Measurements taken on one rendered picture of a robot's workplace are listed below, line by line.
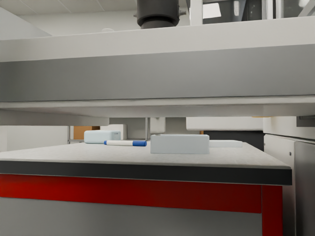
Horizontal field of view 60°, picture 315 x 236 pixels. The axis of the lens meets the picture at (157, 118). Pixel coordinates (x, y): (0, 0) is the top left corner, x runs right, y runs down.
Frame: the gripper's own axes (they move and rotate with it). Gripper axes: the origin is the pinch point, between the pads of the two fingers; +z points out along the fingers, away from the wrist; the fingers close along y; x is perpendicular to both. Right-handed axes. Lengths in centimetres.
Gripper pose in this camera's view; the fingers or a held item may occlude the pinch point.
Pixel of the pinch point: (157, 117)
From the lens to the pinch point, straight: 59.5
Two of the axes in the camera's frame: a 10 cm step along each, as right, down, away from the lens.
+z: 0.0, 10.0, -0.3
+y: 1.2, 0.3, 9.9
